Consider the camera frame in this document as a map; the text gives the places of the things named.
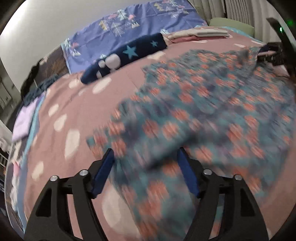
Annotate dark teal fleece blanket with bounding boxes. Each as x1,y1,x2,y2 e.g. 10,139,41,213
22,74,60,106

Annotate navy star fleece blanket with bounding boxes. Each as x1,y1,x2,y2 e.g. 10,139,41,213
80,33,167,84

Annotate green pillow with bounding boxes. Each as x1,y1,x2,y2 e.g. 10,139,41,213
208,18,255,37

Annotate folded white grey clothes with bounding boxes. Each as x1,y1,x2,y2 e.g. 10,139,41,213
168,28,228,40

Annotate blue tree print sheet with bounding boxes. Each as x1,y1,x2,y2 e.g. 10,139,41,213
61,1,207,73

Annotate pink polka dot bedspread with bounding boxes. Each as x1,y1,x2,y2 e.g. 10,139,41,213
5,25,296,241

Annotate folded pink clothes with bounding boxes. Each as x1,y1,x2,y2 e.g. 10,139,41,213
163,35,228,45

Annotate lavender folded cloth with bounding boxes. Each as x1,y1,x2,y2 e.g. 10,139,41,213
12,97,39,143

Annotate teal floral small garment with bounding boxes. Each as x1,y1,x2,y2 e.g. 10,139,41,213
86,47,295,240

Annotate grey curtain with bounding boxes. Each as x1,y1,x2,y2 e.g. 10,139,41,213
190,0,278,42

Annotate black garment on headboard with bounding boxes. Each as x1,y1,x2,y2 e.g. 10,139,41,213
21,59,43,100

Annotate dark patterned headboard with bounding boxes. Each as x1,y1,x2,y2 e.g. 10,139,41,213
35,46,69,84

